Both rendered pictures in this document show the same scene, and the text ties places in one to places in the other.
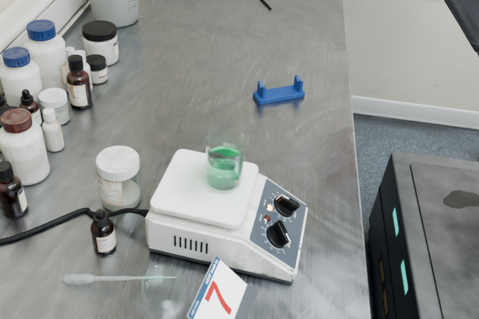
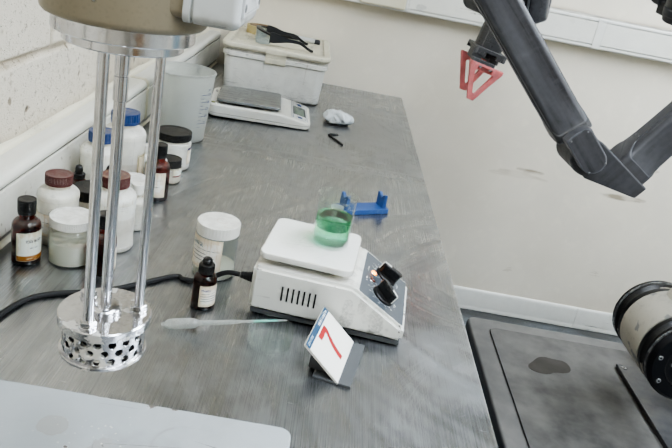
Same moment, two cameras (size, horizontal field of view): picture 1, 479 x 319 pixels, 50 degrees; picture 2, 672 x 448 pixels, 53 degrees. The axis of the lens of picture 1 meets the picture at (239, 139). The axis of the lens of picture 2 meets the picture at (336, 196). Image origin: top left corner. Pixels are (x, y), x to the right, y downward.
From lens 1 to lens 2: 0.34 m
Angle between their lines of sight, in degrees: 18
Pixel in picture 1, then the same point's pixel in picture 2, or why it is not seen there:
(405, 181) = (485, 345)
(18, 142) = not seen: hidden behind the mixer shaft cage
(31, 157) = (123, 219)
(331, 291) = (437, 354)
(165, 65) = (239, 177)
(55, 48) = (139, 135)
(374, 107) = not seen: hidden behind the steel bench
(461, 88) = (536, 274)
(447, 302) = not seen: outside the picture
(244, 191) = (351, 251)
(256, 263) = (364, 317)
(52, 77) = (128, 167)
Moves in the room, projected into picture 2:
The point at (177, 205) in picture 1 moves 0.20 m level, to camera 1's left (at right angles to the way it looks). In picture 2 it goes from (289, 253) to (127, 229)
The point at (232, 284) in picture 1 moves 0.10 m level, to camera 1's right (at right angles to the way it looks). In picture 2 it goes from (340, 335) to (420, 346)
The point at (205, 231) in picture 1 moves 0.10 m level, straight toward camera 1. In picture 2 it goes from (315, 280) to (322, 324)
